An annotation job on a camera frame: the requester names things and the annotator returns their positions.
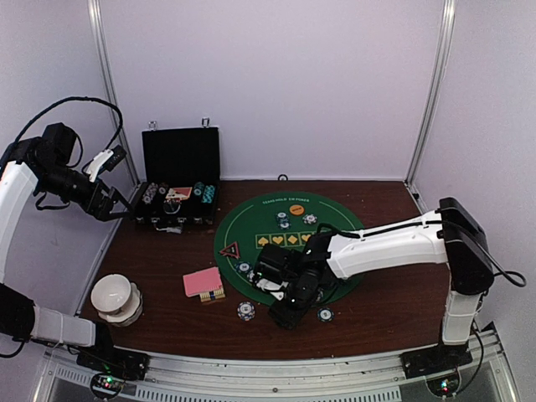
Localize clear acrylic dealer button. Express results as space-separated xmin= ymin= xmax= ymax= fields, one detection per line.
xmin=162 ymin=199 xmax=181 ymax=214

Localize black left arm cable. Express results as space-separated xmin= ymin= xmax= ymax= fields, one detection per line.
xmin=14 ymin=96 xmax=125 ymax=160

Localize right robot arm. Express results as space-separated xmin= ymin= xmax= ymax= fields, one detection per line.
xmin=254 ymin=198 xmax=494 ymax=370

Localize teal blue chip row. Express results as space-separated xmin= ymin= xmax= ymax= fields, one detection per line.
xmin=201 ymin=185 xmax=216 ymax=204

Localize orange big blind button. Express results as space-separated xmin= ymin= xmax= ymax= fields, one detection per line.
xmin=289 ymin=204 xmax=305 ymax=216

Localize blue green 50 chip stack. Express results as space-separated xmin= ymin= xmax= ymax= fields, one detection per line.
xmin=317 ymin=307 xmax=334 ymax=322

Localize blue beige 10 chip stack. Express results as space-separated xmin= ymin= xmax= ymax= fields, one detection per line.
xmin=237 ymin=301 xmax=255 ymax=322

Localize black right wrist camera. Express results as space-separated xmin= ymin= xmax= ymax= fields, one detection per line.
xmin=253 ymin=244 xmax=301 ymax=289

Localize red triangular all-in marker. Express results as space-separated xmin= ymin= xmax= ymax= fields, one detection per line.
xmin=219 ymin=241 xmax=240 ymax=260

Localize boxed red card deck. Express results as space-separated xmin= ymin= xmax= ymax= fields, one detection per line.
xmin=166 ymin=187 xmax=192 ymax=201

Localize aluminium front rail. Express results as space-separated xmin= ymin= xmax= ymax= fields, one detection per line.
xmin=31 ymin=322 xmax=523 ymax=402

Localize blue beige 10 chip row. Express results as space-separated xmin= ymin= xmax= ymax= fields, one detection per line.
xmin=141 ymin=183 xmax=159 ymax=205

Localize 50 chips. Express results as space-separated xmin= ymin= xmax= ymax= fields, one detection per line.
xmin=276 ymin=212 xmax=291 ymax=230

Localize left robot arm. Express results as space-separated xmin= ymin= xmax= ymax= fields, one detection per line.
xmin=1 ymin=123 xmax=133 ymax=372

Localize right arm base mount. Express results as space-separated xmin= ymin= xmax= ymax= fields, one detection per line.
xmin=400 ymin=348 xmax=473 ymax=379

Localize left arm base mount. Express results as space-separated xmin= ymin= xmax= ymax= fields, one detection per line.
xmin=76 ymin=348 xmax=150 ymax=381

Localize white bowl stack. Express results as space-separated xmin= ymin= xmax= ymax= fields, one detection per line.
xmin=90 ymin=274 xmax=143 ymax=327

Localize black poker chip case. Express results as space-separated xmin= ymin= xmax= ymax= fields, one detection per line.
xmin=134 ymin=125 xmax=221 ymax=233

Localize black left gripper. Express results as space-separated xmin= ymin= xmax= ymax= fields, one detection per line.
xmin=35 ymin=162 xmax=134 ymax=221

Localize black orange 100 chip row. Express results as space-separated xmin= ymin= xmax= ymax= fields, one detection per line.
xmin=157 ymin=183 xmax=169 ymax=195

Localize green round poker mat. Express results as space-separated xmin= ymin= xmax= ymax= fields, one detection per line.
xmin=214 ymin=192 xmax=364 ymax=306

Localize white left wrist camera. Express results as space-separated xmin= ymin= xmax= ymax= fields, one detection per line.
xmin=82 ymin=145 xmax=126 ymax=183

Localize blue green 50 chip row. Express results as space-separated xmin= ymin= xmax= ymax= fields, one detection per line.
xmin=193 ymin=182 xmax=205 ymax=197

